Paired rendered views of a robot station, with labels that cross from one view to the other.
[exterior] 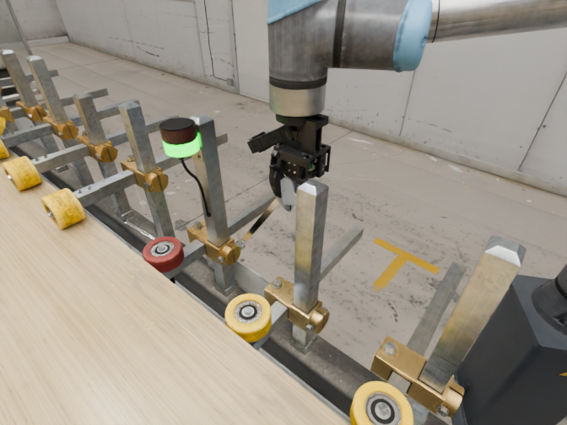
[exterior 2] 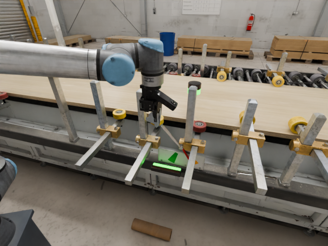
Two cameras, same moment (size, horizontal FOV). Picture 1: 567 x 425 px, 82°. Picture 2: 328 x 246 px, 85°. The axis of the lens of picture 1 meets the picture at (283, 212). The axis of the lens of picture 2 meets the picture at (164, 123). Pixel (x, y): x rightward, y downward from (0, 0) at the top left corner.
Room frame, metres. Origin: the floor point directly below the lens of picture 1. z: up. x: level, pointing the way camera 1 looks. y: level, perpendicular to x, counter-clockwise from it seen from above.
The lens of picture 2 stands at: (1.20, -0.25, 1.46)
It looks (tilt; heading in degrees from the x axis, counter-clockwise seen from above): 33 degrees down; 157
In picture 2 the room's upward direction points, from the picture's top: straight up
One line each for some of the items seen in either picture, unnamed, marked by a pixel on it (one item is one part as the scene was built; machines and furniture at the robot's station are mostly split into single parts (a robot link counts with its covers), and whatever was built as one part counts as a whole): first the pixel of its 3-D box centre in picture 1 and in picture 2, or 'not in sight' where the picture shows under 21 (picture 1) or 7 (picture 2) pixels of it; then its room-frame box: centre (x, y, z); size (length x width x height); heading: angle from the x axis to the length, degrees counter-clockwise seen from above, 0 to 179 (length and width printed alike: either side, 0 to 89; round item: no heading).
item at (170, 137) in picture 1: (178, 130); (194, 85); (0.53, 0.18, 1.16); 0.06 x 0.06 x 0.02
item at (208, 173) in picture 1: (216, 220); (189, 131); (0.57, 0.15, 0.93); 0.03 x 0.03 x 0.48; 51
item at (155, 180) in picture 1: (144, 174); (247, 137); (0.74, 0.36, 0.95); 0.13 x 0.06 x 0.05; 51
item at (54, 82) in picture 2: not in sight; (64, 111); (0.09, -0.44, 0.93); 0.05 x 0.04 x 0.45; 51
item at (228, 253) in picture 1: (213, 244); (192, 144); (0.58, 0.17, 0.85); 0.13 x 0.06 x 0.05; 51
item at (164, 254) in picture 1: (167, 266); (198, 131); (0.50, 0.26, 0.85); 0.08 x 0.08 x 0.11
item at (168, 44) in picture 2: not in sight; (167, 43); (-4.96, 2.46, 0.36); 0.59 x 0.57 x 0.73; 138
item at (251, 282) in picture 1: (240, 274); (180, 158); (0.57, 0.11, 0.75); 0.26 x 0.01 x 0.10; 51
